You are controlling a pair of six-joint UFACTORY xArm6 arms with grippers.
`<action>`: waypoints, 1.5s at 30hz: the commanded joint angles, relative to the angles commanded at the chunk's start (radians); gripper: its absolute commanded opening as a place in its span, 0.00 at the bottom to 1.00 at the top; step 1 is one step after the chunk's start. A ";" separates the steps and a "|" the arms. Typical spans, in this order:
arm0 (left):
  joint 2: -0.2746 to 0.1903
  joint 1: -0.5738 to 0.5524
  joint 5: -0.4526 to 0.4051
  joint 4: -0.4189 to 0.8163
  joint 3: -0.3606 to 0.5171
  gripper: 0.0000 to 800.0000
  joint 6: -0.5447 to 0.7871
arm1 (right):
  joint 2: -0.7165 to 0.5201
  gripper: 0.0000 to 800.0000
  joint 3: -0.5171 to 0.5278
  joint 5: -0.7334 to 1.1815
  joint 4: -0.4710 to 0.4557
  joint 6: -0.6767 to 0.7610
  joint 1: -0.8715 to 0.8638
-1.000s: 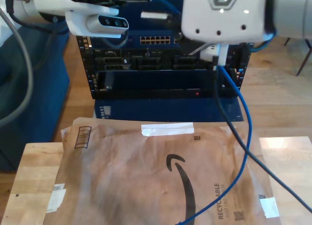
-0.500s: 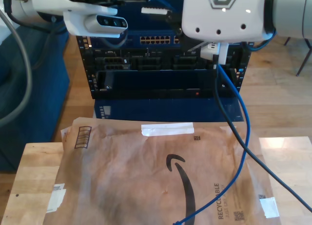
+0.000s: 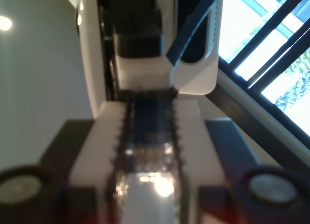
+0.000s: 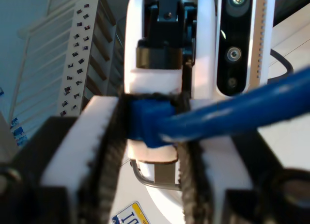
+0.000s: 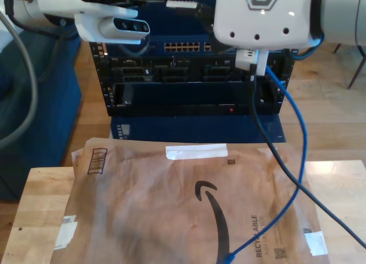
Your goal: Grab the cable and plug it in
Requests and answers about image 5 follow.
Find dark metal chair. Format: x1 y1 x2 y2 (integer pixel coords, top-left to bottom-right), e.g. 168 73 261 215
333 42 366 90

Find blue network switch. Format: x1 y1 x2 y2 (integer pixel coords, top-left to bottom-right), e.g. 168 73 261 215
104 1 288 58

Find white tape strip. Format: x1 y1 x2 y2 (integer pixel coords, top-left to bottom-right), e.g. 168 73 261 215
165 143 229 161

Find blue equipment case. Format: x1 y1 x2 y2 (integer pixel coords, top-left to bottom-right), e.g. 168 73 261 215
110 115 287 143

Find black rack server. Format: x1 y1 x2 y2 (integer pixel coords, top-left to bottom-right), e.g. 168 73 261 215
98 55 287 83

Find brown paper mailer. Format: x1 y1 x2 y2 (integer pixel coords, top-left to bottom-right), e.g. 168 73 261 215
53 137 331 264

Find black camera cable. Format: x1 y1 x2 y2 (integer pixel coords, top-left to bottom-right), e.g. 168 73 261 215
249 72 366 249

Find blue sofa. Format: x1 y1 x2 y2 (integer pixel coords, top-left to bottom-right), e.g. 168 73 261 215
0 18 83 203

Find torn white paper label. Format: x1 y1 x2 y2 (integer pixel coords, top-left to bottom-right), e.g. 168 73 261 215
54 214 78 251

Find blue network cable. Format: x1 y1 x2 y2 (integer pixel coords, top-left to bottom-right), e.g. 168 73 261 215
222 32 327 264

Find black rack frame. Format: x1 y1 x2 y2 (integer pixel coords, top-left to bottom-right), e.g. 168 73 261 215
88 41 296 118

